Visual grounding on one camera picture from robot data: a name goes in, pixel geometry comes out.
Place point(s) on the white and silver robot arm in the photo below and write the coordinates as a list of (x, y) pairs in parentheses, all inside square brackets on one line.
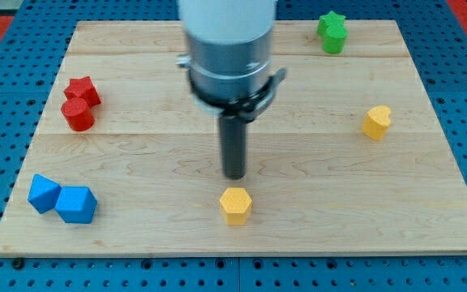
[(229, 54)]

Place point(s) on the yellow hexagon block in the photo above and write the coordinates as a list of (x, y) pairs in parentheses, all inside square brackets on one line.
[(235, 206)]

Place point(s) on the yellow heart block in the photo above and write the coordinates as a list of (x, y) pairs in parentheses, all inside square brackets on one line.
[(377, 122)]

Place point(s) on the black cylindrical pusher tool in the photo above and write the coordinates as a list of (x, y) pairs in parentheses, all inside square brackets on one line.
[(232, 131)]

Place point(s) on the light wooden board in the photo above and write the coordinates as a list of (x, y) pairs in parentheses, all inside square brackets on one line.
[(319, 185)]

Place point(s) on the green cylinder block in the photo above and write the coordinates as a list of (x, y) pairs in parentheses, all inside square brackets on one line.
[(334, 39)]

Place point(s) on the green star block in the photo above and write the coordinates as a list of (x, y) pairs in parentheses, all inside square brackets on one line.
[(331, 19)]

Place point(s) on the red cylinder block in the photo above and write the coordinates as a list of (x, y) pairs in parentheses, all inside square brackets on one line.
[(78, 114)]

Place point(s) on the red star block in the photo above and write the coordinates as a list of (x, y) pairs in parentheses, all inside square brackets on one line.
[(83, 88)]

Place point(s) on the blue pentagon block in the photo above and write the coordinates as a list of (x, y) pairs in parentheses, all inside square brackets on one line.
[(76, 205)]

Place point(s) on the blue triangle block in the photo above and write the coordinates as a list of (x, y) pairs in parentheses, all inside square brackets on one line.
[(43, 193)]

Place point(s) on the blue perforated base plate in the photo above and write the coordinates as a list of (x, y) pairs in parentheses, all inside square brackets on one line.
[(30, 55)]

